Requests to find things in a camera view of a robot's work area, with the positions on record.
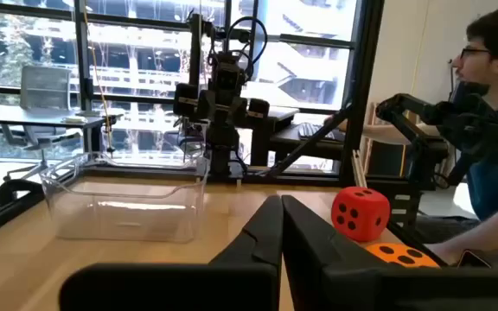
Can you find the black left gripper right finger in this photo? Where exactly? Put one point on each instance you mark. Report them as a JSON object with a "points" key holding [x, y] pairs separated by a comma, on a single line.
{"points": [[318, 276]]}

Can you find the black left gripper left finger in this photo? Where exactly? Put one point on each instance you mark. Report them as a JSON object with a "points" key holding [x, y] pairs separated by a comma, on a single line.
{"points": [[240, 285]]}

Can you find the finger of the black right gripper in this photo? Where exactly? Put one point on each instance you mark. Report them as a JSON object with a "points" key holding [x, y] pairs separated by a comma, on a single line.
{"points": [[233, 113], [214, 111]]}

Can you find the orange foam die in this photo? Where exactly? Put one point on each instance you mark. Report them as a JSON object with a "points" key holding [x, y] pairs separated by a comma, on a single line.
{"points": [[378, 257]]}

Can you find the red foam die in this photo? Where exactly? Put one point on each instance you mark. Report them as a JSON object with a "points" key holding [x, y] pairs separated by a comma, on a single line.
{"points": [[361, 220]]}

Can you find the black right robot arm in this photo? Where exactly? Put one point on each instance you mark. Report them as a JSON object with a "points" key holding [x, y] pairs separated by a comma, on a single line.
{"points": [[223, 149]]}

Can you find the black keyboard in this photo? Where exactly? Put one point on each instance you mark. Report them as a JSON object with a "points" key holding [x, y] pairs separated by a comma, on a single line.
{"points": [[314, 131]]}

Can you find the small white desk item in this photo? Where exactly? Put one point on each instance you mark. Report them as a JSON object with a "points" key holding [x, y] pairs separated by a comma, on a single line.
{"points": [[74, 119]]}

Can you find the clear plastic bin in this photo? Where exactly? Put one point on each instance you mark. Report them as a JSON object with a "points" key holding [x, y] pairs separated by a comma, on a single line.
{"points": [[123, 207]]}

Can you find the grey office chair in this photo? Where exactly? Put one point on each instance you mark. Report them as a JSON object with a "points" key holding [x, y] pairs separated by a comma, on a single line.
{"points": [[43, 86]]}

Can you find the grey desk with black legs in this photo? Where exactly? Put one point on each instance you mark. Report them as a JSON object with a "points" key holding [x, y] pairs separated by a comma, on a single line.
{"points": [[28, 116]]}

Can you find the person's glasses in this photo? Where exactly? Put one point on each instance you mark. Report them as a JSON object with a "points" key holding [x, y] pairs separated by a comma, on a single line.
{"points": [[474, 52]]}

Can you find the silver aluminium bracket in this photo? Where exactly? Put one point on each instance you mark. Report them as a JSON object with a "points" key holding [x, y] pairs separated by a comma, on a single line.
{"points": [[358, 170]]}

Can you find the black aluminium rig frame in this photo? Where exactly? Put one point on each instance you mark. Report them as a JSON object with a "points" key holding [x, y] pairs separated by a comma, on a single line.
{"points": [[361, 86]]}

